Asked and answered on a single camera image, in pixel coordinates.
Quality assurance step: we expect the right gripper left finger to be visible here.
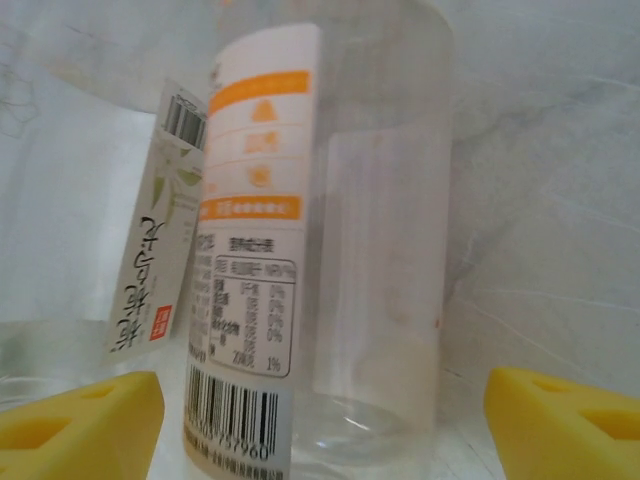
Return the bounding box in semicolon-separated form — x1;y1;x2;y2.
0;370;166;480

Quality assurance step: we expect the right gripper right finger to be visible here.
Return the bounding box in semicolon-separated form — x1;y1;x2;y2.
482;367;640;480

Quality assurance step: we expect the white orange label bottle peach cap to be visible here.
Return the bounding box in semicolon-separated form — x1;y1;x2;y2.
182;0;456;480

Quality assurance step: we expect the clear bottle plain white label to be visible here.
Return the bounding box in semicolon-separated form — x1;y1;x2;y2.
0;74;211;406

